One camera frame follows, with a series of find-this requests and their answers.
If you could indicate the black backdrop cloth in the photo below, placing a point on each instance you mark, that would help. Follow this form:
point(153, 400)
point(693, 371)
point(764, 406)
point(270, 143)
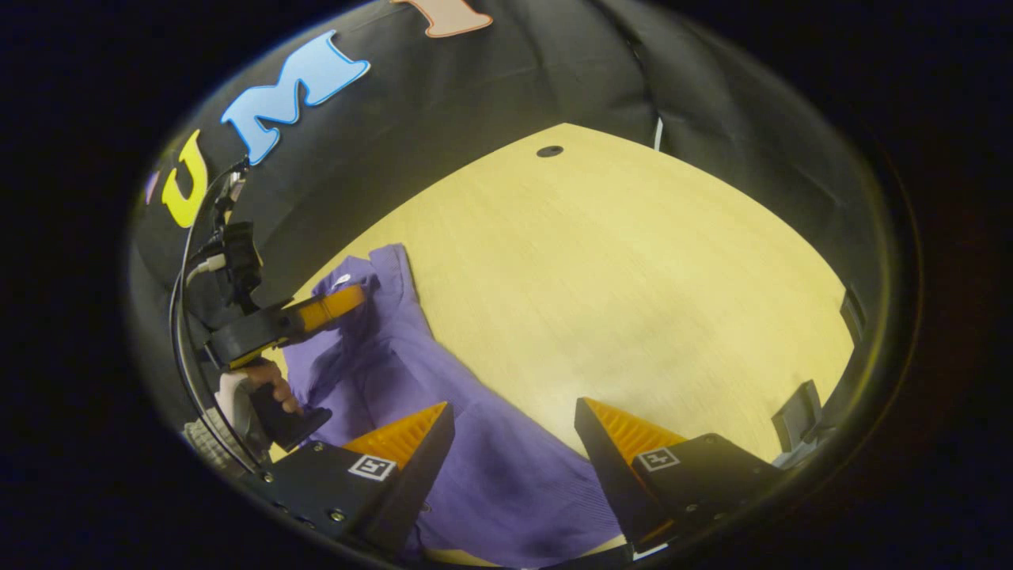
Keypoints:
point(475, 103)

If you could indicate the dark chair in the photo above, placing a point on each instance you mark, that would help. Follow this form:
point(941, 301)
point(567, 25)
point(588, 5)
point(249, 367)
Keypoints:
point(795, 416)

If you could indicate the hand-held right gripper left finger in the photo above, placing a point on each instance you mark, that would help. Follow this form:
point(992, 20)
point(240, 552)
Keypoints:
point(404, 491)

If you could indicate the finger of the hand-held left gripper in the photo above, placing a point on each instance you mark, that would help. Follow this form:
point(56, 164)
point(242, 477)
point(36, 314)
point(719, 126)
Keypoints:
point(253, 336)

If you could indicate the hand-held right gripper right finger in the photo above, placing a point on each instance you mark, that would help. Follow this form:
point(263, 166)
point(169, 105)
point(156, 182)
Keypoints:
point(617, 483)

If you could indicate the purple knit garment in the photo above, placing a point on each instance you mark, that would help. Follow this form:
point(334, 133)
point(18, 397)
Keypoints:
point(491, 475)

